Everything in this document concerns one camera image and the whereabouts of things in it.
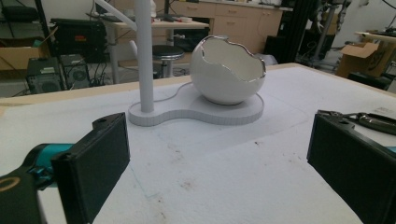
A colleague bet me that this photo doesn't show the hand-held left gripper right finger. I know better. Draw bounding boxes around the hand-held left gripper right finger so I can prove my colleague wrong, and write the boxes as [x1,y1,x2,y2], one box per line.
[306,110,396,224]

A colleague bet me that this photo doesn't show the flat cardboard box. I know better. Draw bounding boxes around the flat cardboard box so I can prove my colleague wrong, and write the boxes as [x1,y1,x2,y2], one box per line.
[0,38,51,72]

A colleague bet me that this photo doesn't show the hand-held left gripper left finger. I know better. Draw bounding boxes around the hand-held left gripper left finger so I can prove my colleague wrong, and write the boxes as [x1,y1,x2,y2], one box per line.
[50,112,131,224]

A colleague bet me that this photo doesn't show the white stand with pole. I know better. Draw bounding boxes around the white stand with pole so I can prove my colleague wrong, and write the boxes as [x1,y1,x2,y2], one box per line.
[94,0,265,127]

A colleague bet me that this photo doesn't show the metal stand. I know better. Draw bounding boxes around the metal stand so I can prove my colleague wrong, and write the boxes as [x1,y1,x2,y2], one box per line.
[311,4,340,63]

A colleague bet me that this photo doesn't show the white desk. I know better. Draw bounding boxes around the white desk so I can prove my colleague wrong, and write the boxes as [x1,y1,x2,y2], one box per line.
[102,18,210,85]

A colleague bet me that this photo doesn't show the black round stool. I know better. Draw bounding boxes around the black round stool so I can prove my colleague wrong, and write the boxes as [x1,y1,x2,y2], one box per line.
[151,45,185,78]

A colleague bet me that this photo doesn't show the black curtain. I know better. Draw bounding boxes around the black curtain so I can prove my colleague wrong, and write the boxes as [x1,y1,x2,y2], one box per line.
[264,0,316,64]

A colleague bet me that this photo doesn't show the open cardboard box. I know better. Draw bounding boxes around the open cardboard box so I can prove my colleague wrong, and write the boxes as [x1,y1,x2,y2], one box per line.
[335,41,390,78]

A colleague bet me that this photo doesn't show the white foam mat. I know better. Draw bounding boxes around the white foam mat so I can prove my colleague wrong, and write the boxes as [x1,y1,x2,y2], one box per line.
[0,65,396,224]

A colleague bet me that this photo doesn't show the light wooden side table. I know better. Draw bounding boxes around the light wooden side table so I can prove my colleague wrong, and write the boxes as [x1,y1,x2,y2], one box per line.
[354,30,396,45]

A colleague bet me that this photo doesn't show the white eggshell-shaped bowl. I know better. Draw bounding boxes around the white eggshell-shaped bowl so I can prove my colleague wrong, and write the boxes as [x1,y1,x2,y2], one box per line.
[190,35,267,105]

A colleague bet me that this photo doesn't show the grey computer tower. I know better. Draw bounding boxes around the grey computer tower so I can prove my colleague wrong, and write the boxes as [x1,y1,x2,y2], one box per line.
[59,54,92,90]
[26,57,64,94]

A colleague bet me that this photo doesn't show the dark glossy tool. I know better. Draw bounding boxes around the dark glossy tool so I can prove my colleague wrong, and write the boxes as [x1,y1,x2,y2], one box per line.
[317,109,396,136]

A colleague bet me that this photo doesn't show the light wooden cabinet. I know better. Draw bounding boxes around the light wooden cabinet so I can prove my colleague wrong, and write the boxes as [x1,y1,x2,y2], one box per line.
[115,0,284,54]

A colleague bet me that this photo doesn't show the black equipment case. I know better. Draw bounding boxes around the black equipment case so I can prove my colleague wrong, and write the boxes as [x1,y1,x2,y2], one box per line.
[49,18,108,63]

